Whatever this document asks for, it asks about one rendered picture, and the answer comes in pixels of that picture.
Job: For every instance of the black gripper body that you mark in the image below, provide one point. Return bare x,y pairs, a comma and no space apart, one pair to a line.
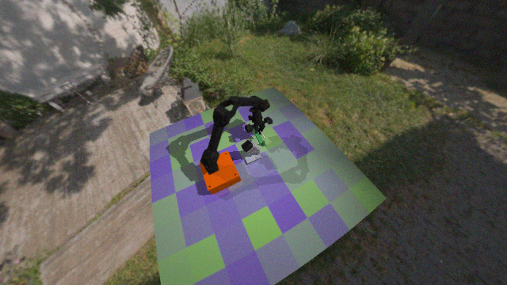
257,122

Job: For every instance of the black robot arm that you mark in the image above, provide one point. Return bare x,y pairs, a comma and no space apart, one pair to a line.
221,117

